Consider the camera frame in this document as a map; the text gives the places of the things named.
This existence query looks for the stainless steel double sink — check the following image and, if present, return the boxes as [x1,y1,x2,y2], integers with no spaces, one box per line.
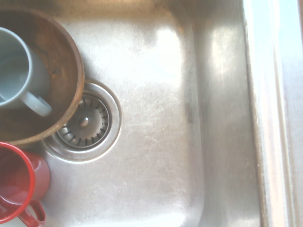
[0,0,303,227]

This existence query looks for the metal sink drain strainer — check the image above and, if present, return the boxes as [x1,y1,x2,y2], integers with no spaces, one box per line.
[41,81,123,163]

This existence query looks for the brown wooden bowl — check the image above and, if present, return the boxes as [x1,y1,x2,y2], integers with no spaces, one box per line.
[0,6,85,146]

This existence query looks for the grey ceramic mug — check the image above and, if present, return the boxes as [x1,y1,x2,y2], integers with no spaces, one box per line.
[0,27,53,117]

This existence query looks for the red ceramic mug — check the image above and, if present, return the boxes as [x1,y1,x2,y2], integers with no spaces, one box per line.
[0,141,51,227]

